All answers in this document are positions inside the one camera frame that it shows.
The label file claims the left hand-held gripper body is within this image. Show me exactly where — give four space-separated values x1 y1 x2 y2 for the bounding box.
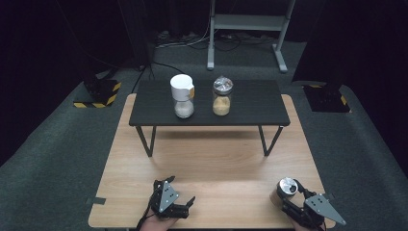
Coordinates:
149 180 191 219

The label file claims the white cable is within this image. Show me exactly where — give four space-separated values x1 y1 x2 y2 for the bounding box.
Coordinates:
156 17 214 50

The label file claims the person's left hand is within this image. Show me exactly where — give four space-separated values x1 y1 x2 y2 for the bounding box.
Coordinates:
139 214 179 231

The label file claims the black shelf with metal legs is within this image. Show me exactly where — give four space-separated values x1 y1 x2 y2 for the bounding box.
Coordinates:
128 79 292 158

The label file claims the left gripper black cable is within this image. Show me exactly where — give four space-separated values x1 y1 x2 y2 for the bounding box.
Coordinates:
136 189 158 231

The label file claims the grey metal stand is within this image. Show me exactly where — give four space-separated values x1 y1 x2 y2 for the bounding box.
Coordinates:
206 0 296 74

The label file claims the black floor cable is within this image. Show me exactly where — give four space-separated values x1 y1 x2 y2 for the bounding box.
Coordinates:
131 61 192 94

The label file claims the silver-lidded jar of brown powder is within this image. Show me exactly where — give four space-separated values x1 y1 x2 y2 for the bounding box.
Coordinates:
269 176 300 208

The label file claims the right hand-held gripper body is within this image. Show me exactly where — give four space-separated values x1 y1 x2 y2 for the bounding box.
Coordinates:
282 192 347 230

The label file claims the silver-lidded jar of yellow grains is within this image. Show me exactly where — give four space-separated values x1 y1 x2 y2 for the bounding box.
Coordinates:
212 75 235 116

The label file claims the white-lidded glass jar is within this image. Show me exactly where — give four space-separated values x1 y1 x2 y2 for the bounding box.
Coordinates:
169 73 195 119

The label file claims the person's right hand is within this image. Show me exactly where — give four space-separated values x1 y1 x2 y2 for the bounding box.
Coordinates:
290 213 336 231

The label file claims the black base with yellow stripes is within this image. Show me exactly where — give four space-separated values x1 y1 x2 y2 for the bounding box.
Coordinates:
302 84 351 114
73 78 123 110

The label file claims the bundle of black cables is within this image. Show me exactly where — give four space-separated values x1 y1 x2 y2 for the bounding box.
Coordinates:
214 32 277 52

